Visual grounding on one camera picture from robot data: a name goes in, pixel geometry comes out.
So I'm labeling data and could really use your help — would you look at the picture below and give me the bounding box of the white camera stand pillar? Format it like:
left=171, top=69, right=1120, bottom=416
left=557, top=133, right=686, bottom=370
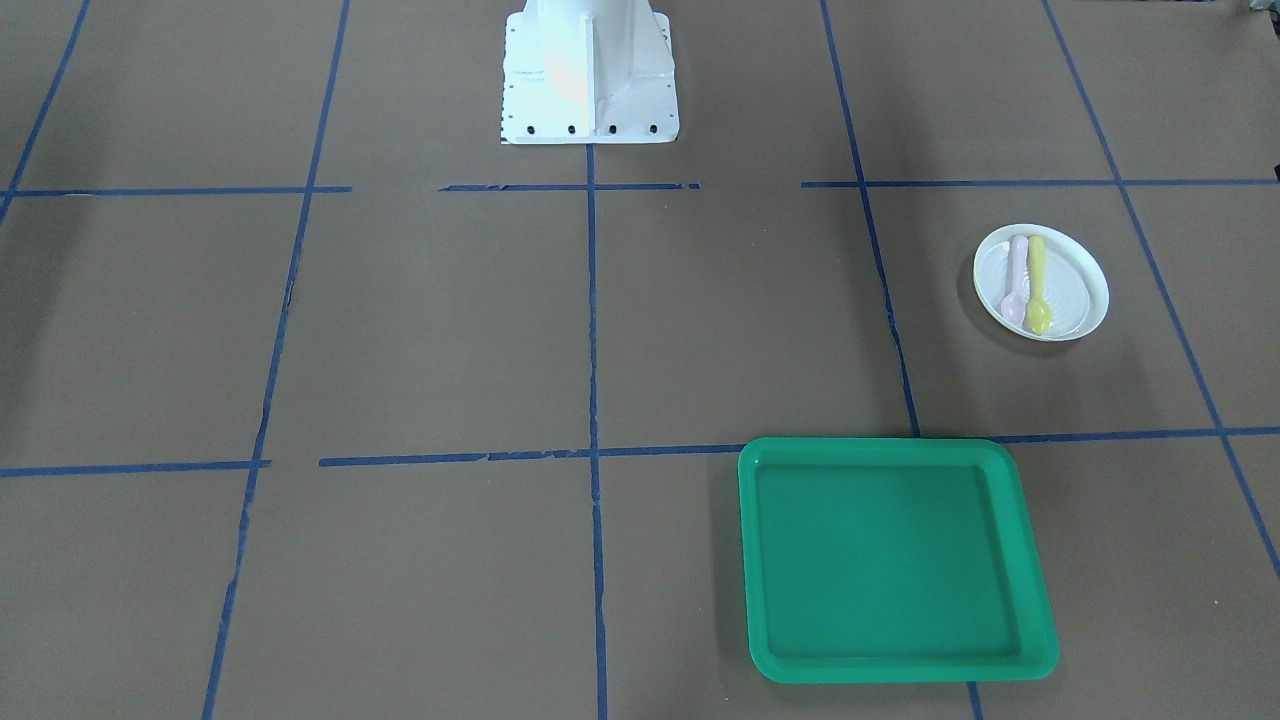
left=500, top=1, right=681, bottom=145

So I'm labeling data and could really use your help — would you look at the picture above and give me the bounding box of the yellow plastic spoon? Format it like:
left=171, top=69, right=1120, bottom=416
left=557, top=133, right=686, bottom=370
left=1024, top=234, right=1053, bottom=336

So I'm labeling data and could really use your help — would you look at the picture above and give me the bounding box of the pink plastic spoon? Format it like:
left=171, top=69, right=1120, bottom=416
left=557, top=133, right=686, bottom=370
left=998, top=234, right=1029, bottom=328

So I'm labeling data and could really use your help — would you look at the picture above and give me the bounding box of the green plastic tray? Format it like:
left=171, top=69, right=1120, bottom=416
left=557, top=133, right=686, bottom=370
left=737, top=437, right=1060, bottom=685

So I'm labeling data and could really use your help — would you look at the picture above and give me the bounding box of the white round plate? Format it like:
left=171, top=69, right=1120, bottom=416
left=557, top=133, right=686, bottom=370
left=972, top=223, right=1110, bottom=343

